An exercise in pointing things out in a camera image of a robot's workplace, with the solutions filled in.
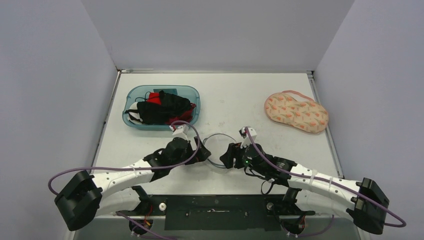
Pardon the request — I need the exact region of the white black bra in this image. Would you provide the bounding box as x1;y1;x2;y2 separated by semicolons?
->
124;102;143;125

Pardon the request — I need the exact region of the peach floral padded bra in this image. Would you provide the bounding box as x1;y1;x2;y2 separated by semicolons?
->
264;90;330;134

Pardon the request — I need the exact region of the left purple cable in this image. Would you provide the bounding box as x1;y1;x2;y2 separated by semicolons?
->
47;120;202;196

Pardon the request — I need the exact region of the dark red lace bra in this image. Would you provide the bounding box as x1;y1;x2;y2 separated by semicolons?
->
165;103;197;125

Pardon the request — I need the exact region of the teal plastic bin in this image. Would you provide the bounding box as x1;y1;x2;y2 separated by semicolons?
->
122;85;201;131

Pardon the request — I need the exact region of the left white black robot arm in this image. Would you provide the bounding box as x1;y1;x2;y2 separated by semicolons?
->
54;137;211;231

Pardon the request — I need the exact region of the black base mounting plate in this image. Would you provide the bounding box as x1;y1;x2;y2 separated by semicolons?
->
124;194;315;231

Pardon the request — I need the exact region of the purple cable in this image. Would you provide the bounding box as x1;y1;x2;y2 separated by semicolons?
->
47;120;202;196
244;127;407;228

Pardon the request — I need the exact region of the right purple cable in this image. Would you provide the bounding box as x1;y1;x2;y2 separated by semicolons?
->
244;127;407;228

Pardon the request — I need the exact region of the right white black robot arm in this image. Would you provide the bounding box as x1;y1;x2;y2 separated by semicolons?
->
219;143;390;235

